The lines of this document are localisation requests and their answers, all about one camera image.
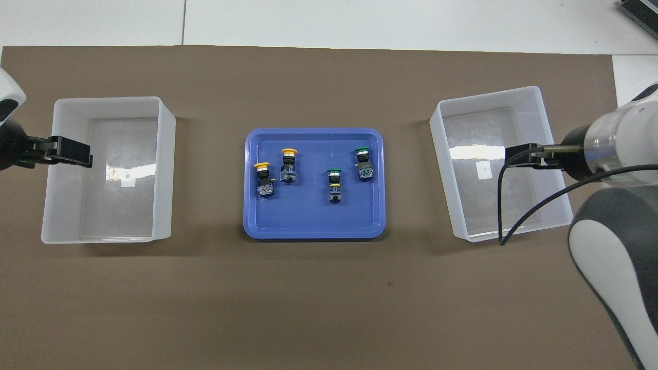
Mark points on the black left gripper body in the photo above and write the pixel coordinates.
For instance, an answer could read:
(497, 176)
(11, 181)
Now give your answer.
(13, 146)

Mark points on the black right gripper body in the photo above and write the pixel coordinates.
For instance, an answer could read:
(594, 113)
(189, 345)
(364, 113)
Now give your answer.
(576, 164)

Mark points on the green push button switch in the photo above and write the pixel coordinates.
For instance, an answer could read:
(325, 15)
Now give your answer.
(363, 165)
(334, 187)

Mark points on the yellow push button switch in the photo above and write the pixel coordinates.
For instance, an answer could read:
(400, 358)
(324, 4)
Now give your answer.
(263, 180)
(288, 167)

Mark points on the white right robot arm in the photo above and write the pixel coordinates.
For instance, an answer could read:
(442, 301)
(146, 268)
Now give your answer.
(617, 267)

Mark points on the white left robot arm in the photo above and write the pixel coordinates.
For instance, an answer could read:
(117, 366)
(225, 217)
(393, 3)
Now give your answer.
(7, 92)

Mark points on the small white label sticker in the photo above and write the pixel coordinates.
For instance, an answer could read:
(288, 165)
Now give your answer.
(484, 170)
(127, 180)

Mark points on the translucent white plastic box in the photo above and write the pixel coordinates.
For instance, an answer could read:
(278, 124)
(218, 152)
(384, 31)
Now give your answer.
(128, 216)
(478, 205)

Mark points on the dark grey electronic device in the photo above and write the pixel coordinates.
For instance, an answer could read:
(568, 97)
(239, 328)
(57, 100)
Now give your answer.
(640, 11)

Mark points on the blue plastic tray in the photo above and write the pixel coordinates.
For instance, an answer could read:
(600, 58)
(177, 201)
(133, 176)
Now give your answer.
(308, 221)

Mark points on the brown table mat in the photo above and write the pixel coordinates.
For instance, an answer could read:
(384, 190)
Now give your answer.
(329, 288)

